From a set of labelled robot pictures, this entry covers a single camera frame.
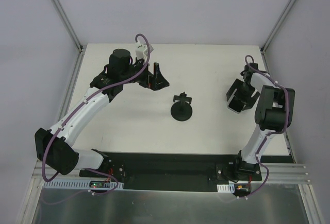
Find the aluminium frame post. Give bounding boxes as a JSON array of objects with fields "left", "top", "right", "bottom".
[
  {"left": 260, "top": 0, "right": 298, "bottom": 55},
  {"left": 51, "top": 0, "right": 83, "bottom": 52}
]

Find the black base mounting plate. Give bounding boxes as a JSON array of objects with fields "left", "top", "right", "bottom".
[{"left": 77, "top": 151, "right": 294, "bottom": 191}]

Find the black smartphone clear case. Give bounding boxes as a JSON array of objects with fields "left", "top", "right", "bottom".
[{"left": 227, "top": 97, "right": 245, "bottom": 113}]

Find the left white cable duct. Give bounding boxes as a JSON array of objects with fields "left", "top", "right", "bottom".
[{"left": 43, "top": 179, "right": 124, "bottom": 191}]

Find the white cable duct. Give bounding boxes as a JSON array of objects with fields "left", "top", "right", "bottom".
[
  {"left": 43, "top": 179, "right": 124, "bottom": 191},
  {"left": 217, "top": 183, "right": 235, "bottom": 194}
]

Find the aluminium front rail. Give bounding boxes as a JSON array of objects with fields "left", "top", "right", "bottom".
[{"left": 32, "top": 162, "right": 312, "bottom": 184}]

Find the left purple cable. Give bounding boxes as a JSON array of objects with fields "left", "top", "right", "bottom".
[{"left": 41, "top": 33, "right": 150, "bottom": 182}]

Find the left aluminium frame post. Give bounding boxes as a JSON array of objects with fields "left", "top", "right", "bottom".
[{"left": 51, "top": 0, "right": 83, "bottom": 52}]

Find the right aluminium frame post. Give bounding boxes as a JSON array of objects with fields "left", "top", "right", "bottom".
[{"left": 260, "top": 0, "right": 298, "bottom": 55}]

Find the right white cable duct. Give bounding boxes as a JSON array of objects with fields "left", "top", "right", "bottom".
[{"left": 217, "top": 183, "right": 235, "bottom": 194}]

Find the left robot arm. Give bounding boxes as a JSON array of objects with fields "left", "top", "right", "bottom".
[{"left": 35, "top": 44, "right": 170, "bottom": 177}]

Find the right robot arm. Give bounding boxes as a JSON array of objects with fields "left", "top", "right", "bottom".
[{"left": 226, "top": 63, "right": 295, "bottom": 180}]

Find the black phone stand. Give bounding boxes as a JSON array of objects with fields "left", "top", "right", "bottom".
[{"left": 170, "top": 92, "right": 193, "bottom": 122}]

